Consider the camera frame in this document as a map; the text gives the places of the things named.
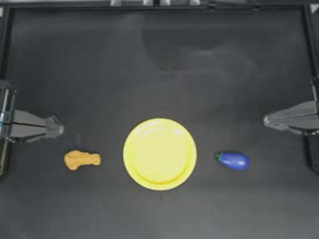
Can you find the purple toy eggplant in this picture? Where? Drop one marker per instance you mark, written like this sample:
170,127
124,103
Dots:
235,160

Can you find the yellow oval plate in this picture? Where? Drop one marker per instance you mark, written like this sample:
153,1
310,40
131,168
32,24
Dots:
159,154

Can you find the toy fried chicken nugget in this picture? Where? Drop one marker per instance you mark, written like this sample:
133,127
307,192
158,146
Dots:
80,159

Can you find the black frame post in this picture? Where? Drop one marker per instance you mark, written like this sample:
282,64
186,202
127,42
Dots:
310,43
3,43

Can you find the black frame crossbar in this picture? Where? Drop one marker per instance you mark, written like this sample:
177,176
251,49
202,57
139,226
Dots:
83,4

